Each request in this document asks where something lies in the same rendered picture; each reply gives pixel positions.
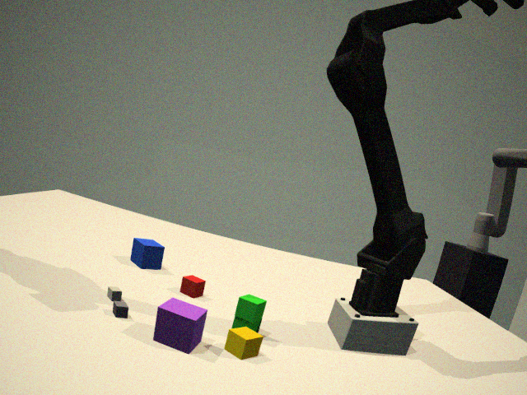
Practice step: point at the yellow block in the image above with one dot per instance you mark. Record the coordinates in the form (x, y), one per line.
(243, 343)

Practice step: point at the green block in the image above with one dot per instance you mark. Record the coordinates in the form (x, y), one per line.
(250, 307)
(240, 322)

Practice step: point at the purple block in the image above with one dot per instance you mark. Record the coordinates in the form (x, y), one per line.
(179, 325)

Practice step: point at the blue block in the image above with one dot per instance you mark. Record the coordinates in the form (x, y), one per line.
(147, 254)

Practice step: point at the red block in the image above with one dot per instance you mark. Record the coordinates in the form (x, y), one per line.
(192, 286)

